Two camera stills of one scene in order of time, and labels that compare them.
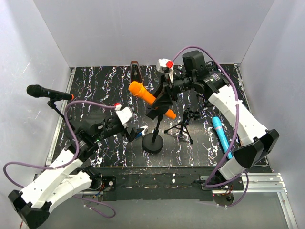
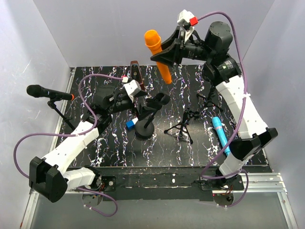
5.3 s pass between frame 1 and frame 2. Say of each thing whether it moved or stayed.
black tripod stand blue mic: stayed
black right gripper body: moved
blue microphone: stayed
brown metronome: stayed
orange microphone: moved
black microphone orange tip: stayed
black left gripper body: moved
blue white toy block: moved
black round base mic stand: moved
